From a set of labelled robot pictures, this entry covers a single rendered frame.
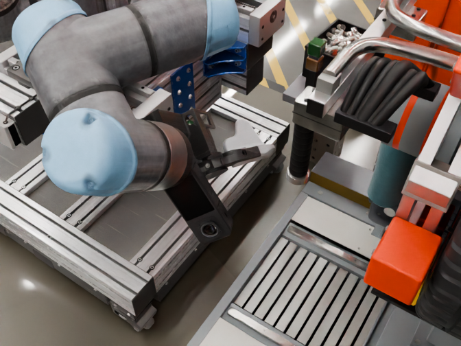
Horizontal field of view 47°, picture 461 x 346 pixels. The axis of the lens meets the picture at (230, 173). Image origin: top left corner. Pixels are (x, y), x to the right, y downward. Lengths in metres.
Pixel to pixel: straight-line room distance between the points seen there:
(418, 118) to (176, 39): 0.55
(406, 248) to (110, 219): 1.08
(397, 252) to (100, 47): 0.49
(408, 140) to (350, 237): 0.84
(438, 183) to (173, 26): 0.42
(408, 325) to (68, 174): 1.17
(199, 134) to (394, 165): 0.69
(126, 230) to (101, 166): 1.19
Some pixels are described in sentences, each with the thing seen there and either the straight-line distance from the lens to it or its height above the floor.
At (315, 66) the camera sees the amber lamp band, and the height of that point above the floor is 0.59.
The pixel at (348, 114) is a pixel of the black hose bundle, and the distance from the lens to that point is 0.82.
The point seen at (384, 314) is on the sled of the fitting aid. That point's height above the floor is 0.15.
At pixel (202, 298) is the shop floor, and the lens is 1.73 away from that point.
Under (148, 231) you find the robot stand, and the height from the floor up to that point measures 0.21.
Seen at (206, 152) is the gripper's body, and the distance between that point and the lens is 0.64.
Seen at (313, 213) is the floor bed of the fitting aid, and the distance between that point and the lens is 1.84.
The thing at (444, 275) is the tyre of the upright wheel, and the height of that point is 0.87.
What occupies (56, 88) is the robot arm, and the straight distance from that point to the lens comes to 0.51.
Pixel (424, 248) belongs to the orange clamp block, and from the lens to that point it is 0.81.
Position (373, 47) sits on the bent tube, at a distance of 0.93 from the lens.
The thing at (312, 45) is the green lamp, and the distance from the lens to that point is 1.54.
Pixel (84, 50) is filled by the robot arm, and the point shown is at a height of 1.23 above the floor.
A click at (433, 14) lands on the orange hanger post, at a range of 1.44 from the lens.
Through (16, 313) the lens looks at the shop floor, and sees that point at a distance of 1.83.
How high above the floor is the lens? 1.51
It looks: 48 degrees down
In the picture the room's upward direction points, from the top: straight up
